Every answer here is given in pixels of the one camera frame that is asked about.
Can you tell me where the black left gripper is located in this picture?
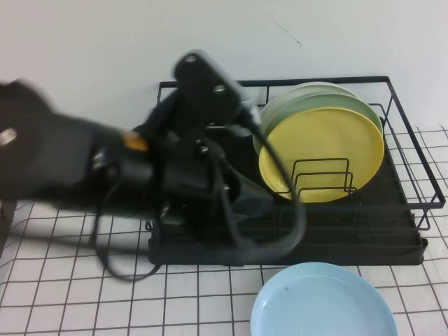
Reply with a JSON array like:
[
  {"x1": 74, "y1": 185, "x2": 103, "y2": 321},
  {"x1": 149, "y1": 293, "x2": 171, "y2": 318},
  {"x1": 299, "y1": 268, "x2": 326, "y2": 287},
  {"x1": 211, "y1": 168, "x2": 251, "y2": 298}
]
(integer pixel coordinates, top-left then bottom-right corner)
[{"x1": 149, "y1": 86, "x2": 273, "y2": 246}]

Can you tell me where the light blue plate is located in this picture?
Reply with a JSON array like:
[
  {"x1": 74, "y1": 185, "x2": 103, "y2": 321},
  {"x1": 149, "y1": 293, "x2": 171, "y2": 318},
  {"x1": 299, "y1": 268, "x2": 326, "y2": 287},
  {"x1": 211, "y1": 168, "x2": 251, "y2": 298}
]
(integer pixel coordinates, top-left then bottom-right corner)
[{"x1": 249, "y1": 261, "x2": 399, "y2": 336}]

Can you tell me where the yellow plate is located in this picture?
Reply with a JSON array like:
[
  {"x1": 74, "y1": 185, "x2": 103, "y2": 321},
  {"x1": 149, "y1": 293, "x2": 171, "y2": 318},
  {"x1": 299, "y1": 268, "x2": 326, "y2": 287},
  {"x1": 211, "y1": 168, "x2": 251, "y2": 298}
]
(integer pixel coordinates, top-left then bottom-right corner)
[{"x1": 258, "y1": 106, "x2": 386, "y2": 204}]

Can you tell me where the pale sage plate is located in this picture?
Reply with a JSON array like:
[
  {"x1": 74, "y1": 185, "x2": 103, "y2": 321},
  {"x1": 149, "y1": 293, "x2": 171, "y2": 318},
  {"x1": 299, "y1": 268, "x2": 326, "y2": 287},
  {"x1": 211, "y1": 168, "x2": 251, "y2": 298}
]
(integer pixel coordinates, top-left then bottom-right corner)
[{"x1": 252, "y1": 80, "x2": 361, "y2": 155}]

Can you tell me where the green plate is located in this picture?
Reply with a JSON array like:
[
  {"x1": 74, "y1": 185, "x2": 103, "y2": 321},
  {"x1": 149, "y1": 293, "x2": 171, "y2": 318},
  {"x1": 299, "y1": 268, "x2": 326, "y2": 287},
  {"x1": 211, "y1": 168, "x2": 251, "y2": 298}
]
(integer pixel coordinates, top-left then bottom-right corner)
[{"x1": 261, "y1": 92, "x2": 384, "y2": 141}]

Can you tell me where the black plastic drip tray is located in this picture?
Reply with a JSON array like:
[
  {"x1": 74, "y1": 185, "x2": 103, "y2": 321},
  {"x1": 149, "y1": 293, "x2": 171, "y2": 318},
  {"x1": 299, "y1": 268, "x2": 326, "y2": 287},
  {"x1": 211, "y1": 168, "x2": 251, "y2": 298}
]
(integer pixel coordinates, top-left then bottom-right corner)
[{"x1": 146, "y1": 118, "x2": 429, "y2": 267}]

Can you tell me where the white grid tablecloth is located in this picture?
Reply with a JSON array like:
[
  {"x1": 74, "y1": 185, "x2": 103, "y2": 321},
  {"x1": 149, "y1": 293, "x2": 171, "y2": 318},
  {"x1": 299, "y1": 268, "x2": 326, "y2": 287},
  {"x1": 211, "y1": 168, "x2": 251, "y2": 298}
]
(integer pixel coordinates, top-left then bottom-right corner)
[{"x1": 0, "y1": 125, "x2": 448, "y2": 336}]

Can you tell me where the black camera cable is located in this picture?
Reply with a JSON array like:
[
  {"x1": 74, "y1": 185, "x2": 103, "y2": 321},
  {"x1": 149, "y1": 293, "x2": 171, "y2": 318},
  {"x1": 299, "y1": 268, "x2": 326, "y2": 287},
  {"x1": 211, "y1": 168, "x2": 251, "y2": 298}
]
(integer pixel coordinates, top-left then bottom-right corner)
[{"x1": 92, "y1": 111, "x2": 306, "y2": 283}]

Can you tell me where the black wire dish rack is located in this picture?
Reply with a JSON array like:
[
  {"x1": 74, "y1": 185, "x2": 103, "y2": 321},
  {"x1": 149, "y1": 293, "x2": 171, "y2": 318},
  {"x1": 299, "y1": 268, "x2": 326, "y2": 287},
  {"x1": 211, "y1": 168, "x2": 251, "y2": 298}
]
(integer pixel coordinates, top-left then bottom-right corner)
[{"x1": 145, "y1": 74, "x2": 442, "y2": 246}]

